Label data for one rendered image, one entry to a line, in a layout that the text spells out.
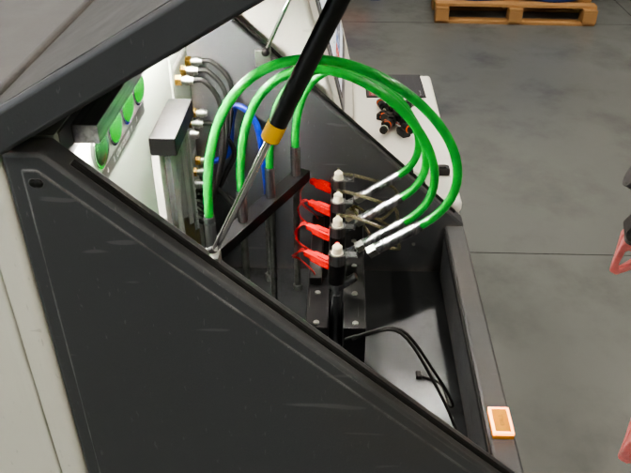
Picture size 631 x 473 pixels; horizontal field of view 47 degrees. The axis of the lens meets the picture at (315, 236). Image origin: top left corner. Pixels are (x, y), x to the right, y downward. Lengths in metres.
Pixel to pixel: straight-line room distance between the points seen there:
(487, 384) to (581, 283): 1.92
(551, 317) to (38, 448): 2.17
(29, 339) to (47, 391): 0.08
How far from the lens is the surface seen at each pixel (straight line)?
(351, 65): 1.00
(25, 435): 1.00
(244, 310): 0.78
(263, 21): 1.36
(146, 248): 0.75
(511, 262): 3.09
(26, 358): 0.91
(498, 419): 1.11
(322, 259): 1.18
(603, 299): 3.00
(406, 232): 1.13
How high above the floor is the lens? 1.77
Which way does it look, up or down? 34 degrees down
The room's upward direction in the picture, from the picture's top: straight up
